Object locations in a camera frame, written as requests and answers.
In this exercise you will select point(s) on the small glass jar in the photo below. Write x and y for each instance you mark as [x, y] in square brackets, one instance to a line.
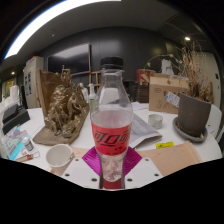
[155, 121]

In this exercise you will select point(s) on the golden sculpture on brown base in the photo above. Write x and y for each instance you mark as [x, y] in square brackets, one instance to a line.
[63, 110]

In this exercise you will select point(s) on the folded newspaper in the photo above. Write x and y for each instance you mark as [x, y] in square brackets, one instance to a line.
[141, 131]

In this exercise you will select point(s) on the small white grey-lidded jar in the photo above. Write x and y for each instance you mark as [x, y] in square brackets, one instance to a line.
[28, 145]

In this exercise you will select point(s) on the brown cardboard box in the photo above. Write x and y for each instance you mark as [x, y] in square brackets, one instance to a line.
[160, 93]

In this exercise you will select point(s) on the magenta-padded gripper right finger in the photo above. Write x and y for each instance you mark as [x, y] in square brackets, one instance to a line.
[135, 163]

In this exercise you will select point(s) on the white spray bottle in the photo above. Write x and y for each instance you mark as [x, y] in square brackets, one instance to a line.
[91, 95]

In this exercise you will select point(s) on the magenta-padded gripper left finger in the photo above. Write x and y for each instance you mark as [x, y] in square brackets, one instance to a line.
[88, 163]

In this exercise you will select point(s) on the beige canvas mat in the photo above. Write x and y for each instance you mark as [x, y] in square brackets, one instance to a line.
[173, 156]

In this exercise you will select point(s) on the wooden easel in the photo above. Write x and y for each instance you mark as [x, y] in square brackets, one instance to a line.
[95, 80]

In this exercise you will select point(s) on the grey plant saucer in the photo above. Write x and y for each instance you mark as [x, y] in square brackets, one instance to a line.
[181, 133]

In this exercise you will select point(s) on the black flat box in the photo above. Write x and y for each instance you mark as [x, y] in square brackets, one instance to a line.
[15, 120]

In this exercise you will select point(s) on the black wall screen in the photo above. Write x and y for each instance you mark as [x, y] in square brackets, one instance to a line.
[68, 60]

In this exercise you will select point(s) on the white ceramic mug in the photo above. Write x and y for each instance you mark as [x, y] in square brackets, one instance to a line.
[58, 156]

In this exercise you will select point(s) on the dried plant in grey pot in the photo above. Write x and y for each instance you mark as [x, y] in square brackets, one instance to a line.
[193, 113]

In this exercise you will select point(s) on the clear bottle with red label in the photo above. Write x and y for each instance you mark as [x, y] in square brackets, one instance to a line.
[111, 136]

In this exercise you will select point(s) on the yellow tag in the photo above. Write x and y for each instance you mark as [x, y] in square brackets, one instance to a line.
[164, 145]

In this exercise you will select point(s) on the iridescent colourful sheet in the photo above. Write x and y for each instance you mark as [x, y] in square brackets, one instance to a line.
[13, 143]

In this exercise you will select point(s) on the ceiling light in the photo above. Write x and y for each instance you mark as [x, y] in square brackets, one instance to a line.
[187, 38]

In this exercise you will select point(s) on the thin metal stick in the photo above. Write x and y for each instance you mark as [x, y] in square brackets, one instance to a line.
[71, 156]

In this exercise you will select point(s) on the white cabinet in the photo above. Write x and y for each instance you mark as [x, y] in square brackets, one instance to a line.
[33, 80]

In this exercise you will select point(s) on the red box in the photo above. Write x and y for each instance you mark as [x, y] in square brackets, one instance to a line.
[143, 76]

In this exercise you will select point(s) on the white chair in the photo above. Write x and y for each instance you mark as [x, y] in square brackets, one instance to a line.
[216, 116]

